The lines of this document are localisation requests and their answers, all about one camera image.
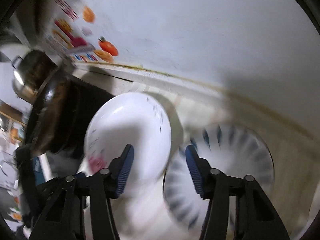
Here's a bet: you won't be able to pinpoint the white plate blue stripes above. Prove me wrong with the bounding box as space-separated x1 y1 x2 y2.
163 123 274 230

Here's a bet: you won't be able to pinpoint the white plate pink floral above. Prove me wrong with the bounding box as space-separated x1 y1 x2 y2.
83 92 171 197

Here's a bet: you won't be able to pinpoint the striped table mat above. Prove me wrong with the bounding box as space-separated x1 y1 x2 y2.
114 82 319 239

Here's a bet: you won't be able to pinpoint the black wok pan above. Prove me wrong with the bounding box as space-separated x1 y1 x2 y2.
24 68 113 159

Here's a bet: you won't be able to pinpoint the steel pot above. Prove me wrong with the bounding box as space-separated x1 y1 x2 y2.
12 50 57 105

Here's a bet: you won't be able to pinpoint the colourful wall sticker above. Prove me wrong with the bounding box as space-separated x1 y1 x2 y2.
44 0 119 63

